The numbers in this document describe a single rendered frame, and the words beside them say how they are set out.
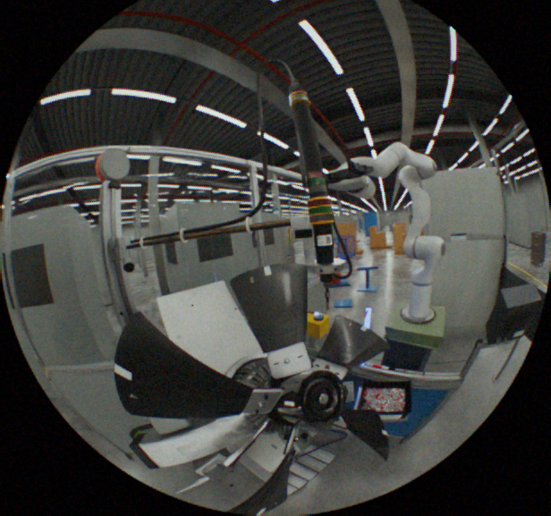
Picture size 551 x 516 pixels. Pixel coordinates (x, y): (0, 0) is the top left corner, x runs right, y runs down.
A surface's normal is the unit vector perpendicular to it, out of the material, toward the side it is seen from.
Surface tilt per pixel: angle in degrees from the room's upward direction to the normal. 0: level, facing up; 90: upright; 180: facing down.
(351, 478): 0
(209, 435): 50
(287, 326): 44
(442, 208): 90
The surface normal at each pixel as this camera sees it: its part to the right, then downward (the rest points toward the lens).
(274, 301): -0.22, -0.66
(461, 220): -0.71, 0.11
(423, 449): -0.11, -0.99
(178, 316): 0.46, -0.67
